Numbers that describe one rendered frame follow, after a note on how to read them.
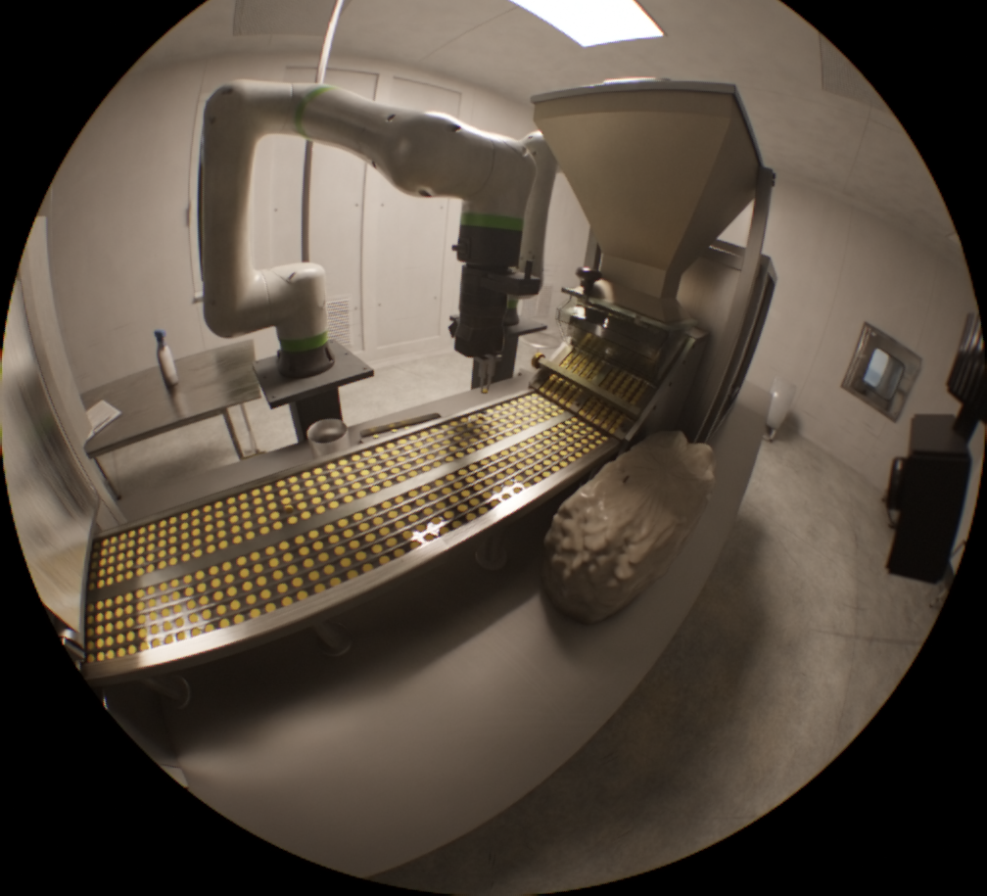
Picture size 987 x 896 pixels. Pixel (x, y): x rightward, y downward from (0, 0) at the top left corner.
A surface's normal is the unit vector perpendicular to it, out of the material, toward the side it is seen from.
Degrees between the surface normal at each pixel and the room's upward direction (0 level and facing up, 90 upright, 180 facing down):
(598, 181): 118
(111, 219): 90
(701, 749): 0
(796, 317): 90
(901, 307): 90
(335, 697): 0
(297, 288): 86
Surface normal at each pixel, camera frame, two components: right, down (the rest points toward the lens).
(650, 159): -0.72, 0.63
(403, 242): 0.64, 0.44
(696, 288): -0.76, 0.26
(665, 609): 0.11, -0.86
